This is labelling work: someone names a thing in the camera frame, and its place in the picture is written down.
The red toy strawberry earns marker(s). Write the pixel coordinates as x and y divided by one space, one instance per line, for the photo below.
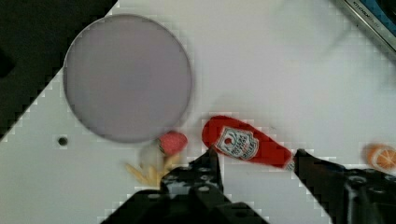
172 143

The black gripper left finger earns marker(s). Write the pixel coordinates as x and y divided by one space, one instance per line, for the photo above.
187 195

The orange slice toy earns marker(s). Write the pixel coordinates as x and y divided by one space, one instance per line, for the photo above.
381 157

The grey round plate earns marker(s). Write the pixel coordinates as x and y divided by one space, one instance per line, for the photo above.
127 78

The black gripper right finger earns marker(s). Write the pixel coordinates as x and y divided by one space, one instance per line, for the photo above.
349 196

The red plush ketchup bottle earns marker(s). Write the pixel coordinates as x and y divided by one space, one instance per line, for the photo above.
239 140

